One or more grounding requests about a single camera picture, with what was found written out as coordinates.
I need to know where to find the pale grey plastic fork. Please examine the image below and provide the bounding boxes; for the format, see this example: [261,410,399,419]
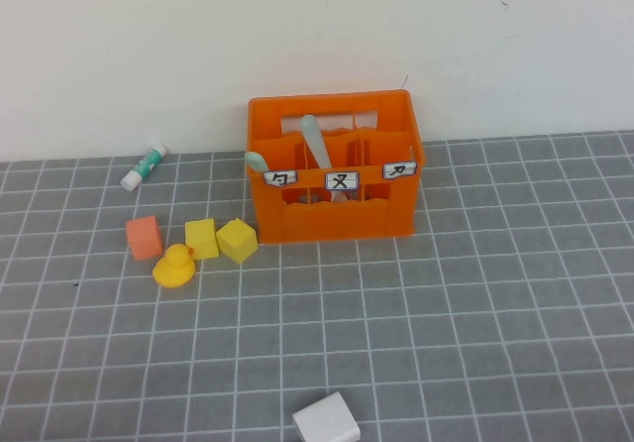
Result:
[299,113,351,204]

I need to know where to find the mint green plastic spoon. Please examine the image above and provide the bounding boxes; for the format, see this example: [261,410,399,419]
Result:
[244,151,271,173]

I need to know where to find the orange plastic cutlery crate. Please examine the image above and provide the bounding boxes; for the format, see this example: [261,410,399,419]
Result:
[246,88,428,245]

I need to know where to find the white label with fork character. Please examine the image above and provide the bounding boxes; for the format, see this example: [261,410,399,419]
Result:
[325,169,360,192]

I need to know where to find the white label with spoon character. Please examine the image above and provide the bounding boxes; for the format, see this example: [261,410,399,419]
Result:
[263,168,299,187]

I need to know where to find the yellow foam cube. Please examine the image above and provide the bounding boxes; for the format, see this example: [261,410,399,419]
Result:
[216,217,260,265]
[185,217,220,261]

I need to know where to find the white label with knife character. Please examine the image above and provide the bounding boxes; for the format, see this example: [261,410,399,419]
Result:
[382,161,419,180]

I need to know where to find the yellow rubber duck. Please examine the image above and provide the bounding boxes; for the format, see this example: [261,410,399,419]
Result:
[153,243,196,289]

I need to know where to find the salmon orange foam cube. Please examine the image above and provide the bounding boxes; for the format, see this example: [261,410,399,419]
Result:
[126,214,165,262]

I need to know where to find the white green glue stick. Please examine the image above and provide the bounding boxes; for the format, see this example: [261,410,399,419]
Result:
[121,142,169,191]

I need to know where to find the grey white-grid tablecloth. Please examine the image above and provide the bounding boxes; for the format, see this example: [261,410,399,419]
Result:
[0,132,634,442]

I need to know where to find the white power adapter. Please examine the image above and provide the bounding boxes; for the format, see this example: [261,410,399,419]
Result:
[291,390,362,442]

